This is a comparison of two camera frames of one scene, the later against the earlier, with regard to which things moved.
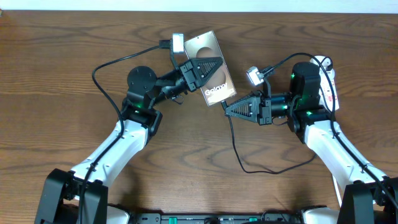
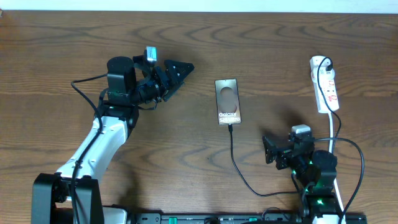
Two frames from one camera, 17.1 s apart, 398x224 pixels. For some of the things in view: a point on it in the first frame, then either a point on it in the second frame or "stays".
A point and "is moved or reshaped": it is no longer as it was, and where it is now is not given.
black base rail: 215,218 stays
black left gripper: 188,71 to 168,89
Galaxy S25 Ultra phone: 218,85 is moved or reshaped
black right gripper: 259,109 to 271,150
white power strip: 328,97 stays
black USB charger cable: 240,160 to 340,128
